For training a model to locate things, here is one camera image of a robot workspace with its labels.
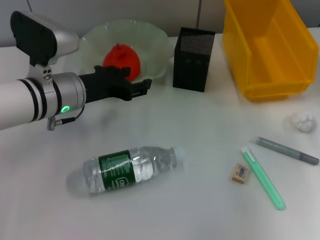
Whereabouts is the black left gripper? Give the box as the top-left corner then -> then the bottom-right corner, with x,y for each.
78,65 -> 153,103

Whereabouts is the orange ribbed fruit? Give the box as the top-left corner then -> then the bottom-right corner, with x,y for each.
103,42 -> 142,81

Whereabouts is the clear green-label water bottle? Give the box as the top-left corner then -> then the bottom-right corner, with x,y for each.
82,145 -> 187,197

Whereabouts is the white paper ball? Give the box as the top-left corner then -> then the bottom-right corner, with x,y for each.
289,111 -> 315,133

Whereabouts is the green glass fruit plate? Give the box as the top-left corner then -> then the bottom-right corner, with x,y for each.
76,19 -> 173,85

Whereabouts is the black mesh pen holder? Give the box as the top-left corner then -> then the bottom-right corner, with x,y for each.
172,26 -> 216,93

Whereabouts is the beige eraser with barcode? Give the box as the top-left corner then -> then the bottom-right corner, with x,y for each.
229,162 -> 250,185

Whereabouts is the grey marker pen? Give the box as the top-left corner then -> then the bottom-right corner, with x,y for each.
249,136 -> 320,166

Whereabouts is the green pen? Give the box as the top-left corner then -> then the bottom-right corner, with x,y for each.
240,147 -> 286,211

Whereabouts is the yellow plastic storage bin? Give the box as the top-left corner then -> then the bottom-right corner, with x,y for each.
221,0 -> 320,102

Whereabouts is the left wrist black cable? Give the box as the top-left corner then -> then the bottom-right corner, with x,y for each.
46,103 -> 86,131

